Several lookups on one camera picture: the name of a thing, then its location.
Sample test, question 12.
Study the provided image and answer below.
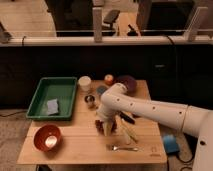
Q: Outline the white cup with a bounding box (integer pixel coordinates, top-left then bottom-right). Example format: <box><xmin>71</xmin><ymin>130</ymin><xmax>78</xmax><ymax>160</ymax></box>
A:
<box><xmin>78</xmin><ymin>76</ymin><xmax>92</xmax><ymax>92</ymax></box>

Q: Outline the small metal cup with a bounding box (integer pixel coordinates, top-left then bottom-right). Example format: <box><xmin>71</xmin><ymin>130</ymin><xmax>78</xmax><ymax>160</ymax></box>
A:
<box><xmin>84</xmin><ymin>95</ymin><xmax>95</xmax><ymax>108</ymax></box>

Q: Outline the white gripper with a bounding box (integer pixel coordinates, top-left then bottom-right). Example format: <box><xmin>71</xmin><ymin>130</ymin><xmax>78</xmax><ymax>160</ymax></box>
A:
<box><xmin>97</xmin><ymin>105</ymin><xmax>116</xmax><ymax>136</ymax></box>

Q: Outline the blue tape roll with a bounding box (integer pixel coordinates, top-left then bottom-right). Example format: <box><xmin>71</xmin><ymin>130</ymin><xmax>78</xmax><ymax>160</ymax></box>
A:
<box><xmin>163</xmin><ymin>135</ymin><xmax>180</xmax><ymax>154</ymax></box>

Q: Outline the wooden table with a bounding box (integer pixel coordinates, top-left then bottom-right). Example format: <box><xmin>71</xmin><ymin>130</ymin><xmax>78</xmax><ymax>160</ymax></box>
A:
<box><xmin>17</xmin><ymin>89</ymin><xmax>167</xmax><ymax>164</ymax></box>

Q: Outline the cream banana peel strip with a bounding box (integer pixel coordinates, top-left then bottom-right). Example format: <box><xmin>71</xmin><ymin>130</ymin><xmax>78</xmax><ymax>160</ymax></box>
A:
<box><xmin>118</xmin><ymin>117</ymin><xmax>138</xmax><ymax>145</ymax></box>

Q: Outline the silver fork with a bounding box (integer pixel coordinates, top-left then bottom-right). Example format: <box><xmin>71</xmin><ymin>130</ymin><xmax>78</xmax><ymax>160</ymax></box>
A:
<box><xmin>106</xmin><ymin>145</ymin><xmax>138</xmax><ymax>151</ymax></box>

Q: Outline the green plastic tray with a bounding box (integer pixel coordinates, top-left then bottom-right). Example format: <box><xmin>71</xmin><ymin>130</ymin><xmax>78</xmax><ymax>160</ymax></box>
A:
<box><xmin>26</xmin><ymin>77</ymin><xmax>77</xmax><ymax>121</ymax></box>

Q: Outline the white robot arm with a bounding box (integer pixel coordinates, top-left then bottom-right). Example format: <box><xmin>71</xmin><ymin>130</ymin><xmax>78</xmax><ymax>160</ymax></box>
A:
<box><xmin>97</xmin><ymin>83</ymin><xmax>213</xmax><ymax>171</ymax></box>

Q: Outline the black handled knife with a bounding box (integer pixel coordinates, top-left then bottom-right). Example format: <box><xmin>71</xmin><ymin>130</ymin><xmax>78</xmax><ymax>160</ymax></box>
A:
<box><xmin>120</xmin><ymin>112</ymin><xmax>135</xmax><ymax>124</ymax></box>

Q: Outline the red bowl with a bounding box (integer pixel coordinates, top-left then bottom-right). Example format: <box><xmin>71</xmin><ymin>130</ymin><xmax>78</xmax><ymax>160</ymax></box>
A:
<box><xmin>33</xmin><ymin>125</ymin><xmax>62</xmax><ymax>152</ymax></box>

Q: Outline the purple grape bunch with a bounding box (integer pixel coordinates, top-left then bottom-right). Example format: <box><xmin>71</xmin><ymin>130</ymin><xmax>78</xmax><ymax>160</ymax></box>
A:
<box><xmin>95</xmin><ymin>120</ymin><xmax>117</xmax><ymax>134</ymax></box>

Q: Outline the purple bowl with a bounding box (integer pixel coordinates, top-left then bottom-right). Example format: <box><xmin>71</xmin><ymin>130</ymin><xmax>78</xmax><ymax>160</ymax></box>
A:
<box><xmin>116</xmin><ymin>75</ymin><xmax>137</xmax><ymax>94</ymax></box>

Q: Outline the blue sponge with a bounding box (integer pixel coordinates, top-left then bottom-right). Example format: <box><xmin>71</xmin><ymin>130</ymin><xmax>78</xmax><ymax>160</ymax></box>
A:
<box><xmin>47</xmin><ymin>99</ymin><xmax>59</xmax><ymax>115</ymax></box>

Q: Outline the black office chair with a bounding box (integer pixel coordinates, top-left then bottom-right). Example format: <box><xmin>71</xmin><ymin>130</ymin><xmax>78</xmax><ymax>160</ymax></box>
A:
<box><xmin>102</xmin><ymin>10</ymin><xmax>120</xmax><ymax>36</ymax></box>

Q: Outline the apple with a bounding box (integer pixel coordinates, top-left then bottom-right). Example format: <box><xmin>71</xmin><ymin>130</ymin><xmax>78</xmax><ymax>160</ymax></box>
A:
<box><xmin>104</xmin><ymin>74</ymin><xmax>114</xmax><ymax>85</ymax></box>

